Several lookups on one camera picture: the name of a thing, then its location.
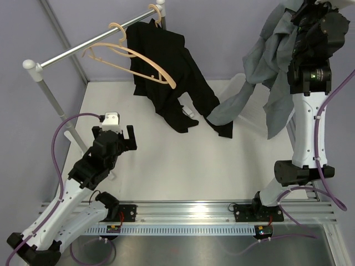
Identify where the grey button shirt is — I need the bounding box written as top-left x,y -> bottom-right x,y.
207,1 -> 303,139

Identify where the wooden hanger front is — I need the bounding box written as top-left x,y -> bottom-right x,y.
82,22 -> 177,90

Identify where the wooden hanger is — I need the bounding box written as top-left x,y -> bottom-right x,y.
82,22 -> 177,90
148,3 -> 163,29

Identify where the black shirt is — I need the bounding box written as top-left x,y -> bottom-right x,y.
126,20 -> 220,134

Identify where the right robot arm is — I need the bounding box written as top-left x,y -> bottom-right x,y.
248,1 -> 354,221

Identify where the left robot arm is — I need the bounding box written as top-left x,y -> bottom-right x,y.
7,125 -> 137,265

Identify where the metal clothes rack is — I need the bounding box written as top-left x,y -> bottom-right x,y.
22,1 -> 166,154

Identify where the white plastic basket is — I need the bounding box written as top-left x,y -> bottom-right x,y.
211,73 -> 295,139

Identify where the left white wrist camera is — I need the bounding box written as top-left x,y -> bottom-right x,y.
101,112 -> 121,134

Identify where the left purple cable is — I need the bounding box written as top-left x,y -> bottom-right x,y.
5,112 -> 105,266

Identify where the purple cable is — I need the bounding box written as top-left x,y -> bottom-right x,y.
5,112 -> 105,266
277,69 -> 355,239

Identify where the white slotted cable duct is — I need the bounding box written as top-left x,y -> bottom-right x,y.
83,224 -> 256,236

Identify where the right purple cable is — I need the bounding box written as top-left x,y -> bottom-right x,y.
277,69 -> 355,239

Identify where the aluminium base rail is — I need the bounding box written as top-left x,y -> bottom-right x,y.
38,200 -> 338,226

